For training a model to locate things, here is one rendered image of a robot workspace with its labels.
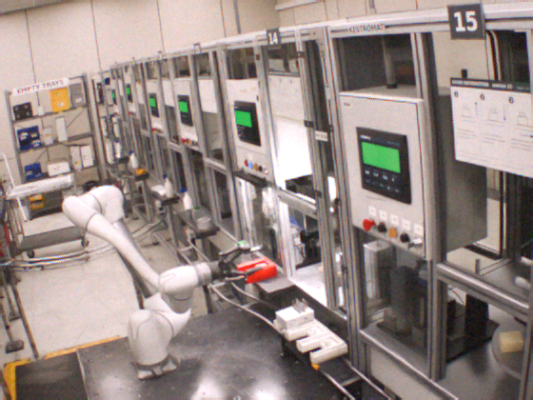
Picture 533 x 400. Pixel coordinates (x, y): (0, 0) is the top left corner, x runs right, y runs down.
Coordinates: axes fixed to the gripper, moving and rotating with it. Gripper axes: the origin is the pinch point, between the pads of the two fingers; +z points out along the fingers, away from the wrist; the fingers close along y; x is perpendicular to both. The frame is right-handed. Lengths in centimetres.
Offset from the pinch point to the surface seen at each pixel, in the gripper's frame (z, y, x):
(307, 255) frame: 38, -18, 28
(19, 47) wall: -94, 155, 750
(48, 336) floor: -112, -112, 220
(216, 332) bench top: -15, -44, 29
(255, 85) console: 20, 69, 24
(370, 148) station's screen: 18, 52, -67
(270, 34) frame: 21, 90, 2
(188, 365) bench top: -36, -44, 7
